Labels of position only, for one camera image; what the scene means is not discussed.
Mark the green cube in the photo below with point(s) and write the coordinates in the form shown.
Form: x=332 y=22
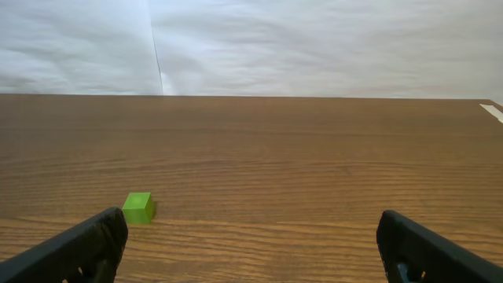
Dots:
x=137 y=208

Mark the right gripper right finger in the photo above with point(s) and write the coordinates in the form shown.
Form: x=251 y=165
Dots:
x=424 y=251

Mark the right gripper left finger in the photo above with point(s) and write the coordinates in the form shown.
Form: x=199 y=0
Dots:
x=78 y=251

